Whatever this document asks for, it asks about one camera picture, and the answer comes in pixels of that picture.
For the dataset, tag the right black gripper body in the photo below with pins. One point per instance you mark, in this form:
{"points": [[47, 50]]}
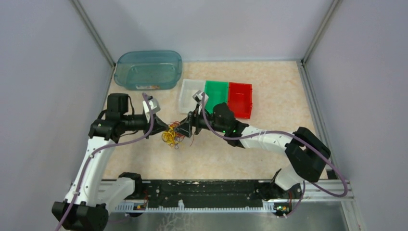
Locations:
{"points": [[200, 121]]}

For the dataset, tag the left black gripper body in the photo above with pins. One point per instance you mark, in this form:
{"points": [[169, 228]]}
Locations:
{"points": [[146, 126]]}

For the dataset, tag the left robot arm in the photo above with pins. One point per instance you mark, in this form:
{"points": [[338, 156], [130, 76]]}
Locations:
{"points": [[85, 208]]}

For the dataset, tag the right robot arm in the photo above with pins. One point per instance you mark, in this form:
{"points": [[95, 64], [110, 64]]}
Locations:
{"points": [[303, 149]]}

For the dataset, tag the white plastic bin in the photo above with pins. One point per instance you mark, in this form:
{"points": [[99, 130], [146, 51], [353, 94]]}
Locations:
{"points": [[188, 88]]}

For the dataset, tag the green plastic bin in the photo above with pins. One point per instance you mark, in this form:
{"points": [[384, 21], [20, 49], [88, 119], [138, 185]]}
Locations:
{"points": [[217, 92]]}

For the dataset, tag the red plastic bin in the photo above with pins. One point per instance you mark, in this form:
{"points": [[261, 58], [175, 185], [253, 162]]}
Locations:
{"points": [[240, 99]]}

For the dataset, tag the blue transparent plastic tub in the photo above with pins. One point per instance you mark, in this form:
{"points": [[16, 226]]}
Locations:
{"points": [[148, 70]]}

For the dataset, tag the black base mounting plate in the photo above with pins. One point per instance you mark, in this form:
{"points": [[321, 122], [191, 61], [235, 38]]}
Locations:
{"points": [[211, 193]]}

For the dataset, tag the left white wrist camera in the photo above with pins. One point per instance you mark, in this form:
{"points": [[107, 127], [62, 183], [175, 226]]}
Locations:
{"points": [[150, 108]]}

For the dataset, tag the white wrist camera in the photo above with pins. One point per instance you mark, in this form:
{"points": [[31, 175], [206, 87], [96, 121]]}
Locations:
{"points": [[150, 108], [200, 97]]}

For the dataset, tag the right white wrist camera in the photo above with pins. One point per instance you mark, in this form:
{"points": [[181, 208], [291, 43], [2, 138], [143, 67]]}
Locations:
{"points": [[200, 97]]}

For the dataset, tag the white slotted cable duct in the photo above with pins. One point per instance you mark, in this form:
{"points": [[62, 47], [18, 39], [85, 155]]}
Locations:
{"points": [[130, 207]]}

